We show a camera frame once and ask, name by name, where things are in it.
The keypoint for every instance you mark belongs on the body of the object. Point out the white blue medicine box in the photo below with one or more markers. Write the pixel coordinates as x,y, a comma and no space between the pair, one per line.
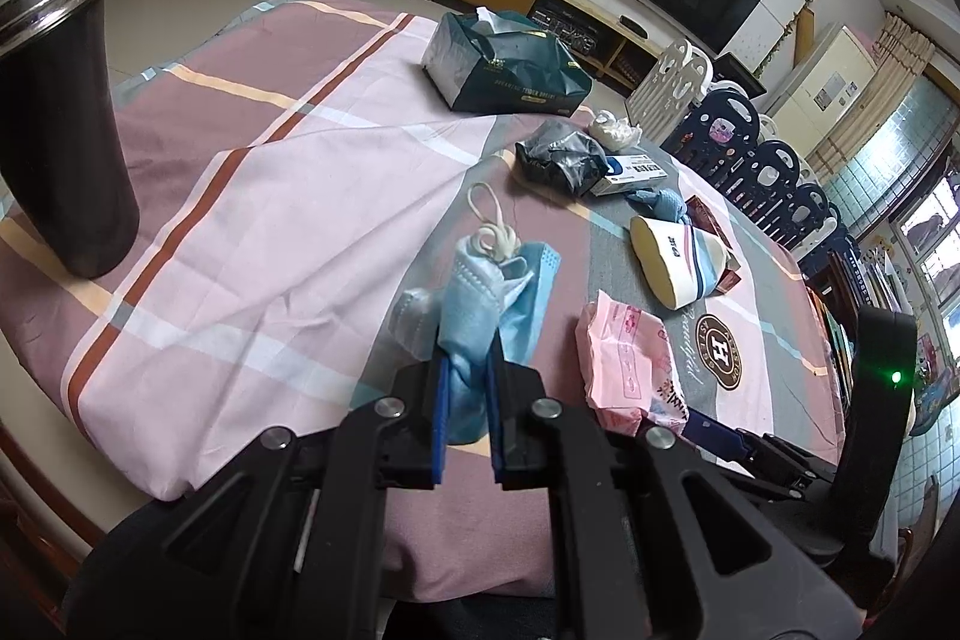
630,174

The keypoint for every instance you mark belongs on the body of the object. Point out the black steel-rimmed tumbler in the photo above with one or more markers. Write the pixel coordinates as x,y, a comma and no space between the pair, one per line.
60,145

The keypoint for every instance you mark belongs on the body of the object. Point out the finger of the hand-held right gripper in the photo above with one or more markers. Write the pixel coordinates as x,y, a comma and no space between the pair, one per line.
709,434

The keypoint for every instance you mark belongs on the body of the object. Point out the stack of plastic stools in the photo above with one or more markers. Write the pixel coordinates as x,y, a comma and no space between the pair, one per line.
765,175

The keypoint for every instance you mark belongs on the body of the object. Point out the green tissue pack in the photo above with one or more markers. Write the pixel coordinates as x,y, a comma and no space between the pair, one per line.
510,66

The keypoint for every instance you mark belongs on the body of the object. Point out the white playpen fence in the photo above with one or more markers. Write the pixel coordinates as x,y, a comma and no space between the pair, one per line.
667,93

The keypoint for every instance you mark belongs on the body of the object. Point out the crumpled white tissue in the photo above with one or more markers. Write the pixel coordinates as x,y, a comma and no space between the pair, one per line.
615,129

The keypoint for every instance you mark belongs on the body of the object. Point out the red cigarette pack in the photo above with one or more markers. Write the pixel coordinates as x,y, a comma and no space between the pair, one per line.
709,220

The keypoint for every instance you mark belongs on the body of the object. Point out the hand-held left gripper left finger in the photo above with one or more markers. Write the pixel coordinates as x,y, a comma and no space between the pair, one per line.
441,430

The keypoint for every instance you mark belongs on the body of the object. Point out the cream standing air conditioner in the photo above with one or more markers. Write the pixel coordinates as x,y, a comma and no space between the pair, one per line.
821,93

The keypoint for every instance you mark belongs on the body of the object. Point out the black monitor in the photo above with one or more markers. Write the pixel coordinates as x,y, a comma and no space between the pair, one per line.
739,74

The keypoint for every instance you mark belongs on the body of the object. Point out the crumpled black plastic bag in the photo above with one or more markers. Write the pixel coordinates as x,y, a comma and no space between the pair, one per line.
559,156

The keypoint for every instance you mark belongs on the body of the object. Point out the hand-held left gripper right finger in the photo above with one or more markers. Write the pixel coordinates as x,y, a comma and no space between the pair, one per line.
495,422

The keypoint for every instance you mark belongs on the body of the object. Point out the beige curtain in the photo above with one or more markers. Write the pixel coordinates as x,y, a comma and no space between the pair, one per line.
877,100

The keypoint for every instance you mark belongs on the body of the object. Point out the pink tissue pack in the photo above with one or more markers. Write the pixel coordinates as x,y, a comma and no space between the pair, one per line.
626,362

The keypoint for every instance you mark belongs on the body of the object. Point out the stack of books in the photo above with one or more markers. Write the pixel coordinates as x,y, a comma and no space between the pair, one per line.
832,317

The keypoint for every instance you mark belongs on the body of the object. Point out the checked pink grey tablecloth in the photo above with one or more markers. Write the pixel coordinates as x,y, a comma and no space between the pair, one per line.
300,220

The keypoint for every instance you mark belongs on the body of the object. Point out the blue face mask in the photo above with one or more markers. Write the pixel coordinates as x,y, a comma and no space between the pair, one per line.
487,302
660,206

